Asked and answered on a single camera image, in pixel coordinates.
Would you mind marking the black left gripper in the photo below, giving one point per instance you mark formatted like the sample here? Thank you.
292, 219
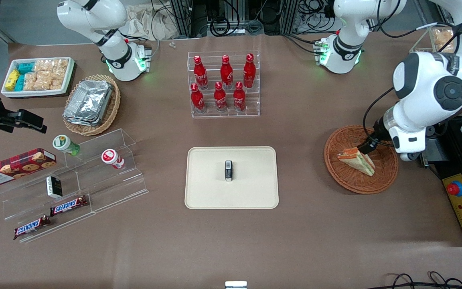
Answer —
378, 131

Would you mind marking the triangle sandwich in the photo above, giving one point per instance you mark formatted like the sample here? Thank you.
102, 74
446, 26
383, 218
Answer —
359, 162

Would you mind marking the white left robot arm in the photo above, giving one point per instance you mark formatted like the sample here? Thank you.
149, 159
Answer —
423, 80

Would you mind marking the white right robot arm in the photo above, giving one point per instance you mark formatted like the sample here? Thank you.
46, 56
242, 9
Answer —
94, 16

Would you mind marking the brown wicker basket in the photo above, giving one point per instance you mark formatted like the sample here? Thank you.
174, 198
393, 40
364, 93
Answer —
347, 180

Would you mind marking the aluminium foil tray stack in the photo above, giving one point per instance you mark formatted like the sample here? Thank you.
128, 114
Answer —
88, 102

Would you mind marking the white snack tray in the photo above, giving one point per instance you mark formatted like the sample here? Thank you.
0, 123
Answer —
70, 74

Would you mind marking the light wicker basket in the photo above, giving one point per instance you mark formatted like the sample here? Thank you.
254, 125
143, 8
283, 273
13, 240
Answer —
112, 110

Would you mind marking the beige plastic tray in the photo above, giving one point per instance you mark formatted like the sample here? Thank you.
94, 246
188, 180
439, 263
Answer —
251, 180

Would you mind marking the green capped drink cup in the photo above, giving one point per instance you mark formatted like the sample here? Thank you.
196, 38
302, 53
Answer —
64, 144

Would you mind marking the clear rice cracker bag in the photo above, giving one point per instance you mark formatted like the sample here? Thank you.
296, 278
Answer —
442, 39
43, 82
43, 66
30, 82
57, 82
60, 67

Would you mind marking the teal snack packet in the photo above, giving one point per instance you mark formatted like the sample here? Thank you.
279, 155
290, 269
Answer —
19, 82
25, 67

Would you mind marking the red tartan cookie box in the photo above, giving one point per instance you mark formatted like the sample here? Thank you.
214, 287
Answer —
18, 166

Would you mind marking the yellow snack packet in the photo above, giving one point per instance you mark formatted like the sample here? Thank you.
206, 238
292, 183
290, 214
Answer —
12, 79

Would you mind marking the small black carton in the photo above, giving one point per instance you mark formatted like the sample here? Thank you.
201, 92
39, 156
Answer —
54, 187

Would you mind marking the red capped drink cup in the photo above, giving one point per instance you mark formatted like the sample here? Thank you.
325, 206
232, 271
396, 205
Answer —
111, 157

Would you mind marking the black table appliance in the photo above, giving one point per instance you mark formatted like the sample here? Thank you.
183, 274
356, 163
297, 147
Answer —
455, 160

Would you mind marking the brown snickers bar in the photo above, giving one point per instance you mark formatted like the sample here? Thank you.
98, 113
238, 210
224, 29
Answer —
31, 227
68, 206

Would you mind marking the red emergency stop button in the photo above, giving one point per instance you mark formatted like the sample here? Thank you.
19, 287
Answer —
455, 188

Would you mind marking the clear acrylic step shelf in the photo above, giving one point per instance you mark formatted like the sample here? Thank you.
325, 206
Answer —
106, 188

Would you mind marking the clear acrylic bottle rack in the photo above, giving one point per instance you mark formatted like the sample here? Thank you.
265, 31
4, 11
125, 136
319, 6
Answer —
251, 108

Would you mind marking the red cola bottle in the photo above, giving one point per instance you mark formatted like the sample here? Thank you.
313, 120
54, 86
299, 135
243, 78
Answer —
201, 74
220, 99
249, 72
197, 100
226, 74
239, 98

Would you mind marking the small black white device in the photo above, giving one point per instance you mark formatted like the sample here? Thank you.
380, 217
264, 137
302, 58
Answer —
228, 170

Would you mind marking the beige crumpled cloth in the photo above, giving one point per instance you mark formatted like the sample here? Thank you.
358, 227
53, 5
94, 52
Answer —
142, 24

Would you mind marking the white black edge device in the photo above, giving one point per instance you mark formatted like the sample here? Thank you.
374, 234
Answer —
236, 285

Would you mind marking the aluminium profile frame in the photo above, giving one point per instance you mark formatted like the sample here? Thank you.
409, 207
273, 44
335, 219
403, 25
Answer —
185, 18

